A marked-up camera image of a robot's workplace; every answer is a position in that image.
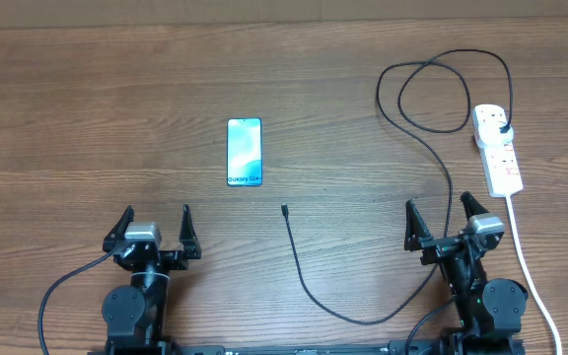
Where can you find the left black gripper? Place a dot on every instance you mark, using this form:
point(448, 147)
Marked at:
point(177, 260)

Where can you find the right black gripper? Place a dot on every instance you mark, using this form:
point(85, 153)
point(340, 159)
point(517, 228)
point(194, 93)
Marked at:
point(418, 239)

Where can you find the blue Samsung Galaxy smartphone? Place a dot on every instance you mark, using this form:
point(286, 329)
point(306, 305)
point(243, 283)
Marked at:
point(244, 152)

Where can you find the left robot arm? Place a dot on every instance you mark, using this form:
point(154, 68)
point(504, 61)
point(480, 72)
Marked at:
point(135, 313)

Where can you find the white charger plug adapter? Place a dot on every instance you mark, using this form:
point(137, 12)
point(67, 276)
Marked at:
point(493, 135)

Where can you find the white power strip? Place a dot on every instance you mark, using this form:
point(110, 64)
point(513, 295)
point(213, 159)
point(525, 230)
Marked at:
point(500, 165)

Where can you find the brown cardboard backdrop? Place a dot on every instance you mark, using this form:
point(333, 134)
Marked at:
point(34, 14)

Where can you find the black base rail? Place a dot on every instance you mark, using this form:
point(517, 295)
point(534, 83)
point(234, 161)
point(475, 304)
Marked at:
point(394, 347)

